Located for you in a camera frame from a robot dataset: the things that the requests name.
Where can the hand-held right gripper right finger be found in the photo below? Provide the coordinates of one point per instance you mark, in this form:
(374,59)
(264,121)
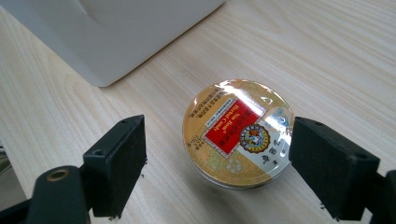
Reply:
(330,168)

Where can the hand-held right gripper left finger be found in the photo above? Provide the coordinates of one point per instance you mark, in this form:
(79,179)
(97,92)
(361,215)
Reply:
(116,168)

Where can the round gold candy tin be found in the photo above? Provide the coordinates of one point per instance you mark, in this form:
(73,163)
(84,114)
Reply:
(232,137)

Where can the light grey plastic box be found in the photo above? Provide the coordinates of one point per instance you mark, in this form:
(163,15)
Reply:
(112,37)

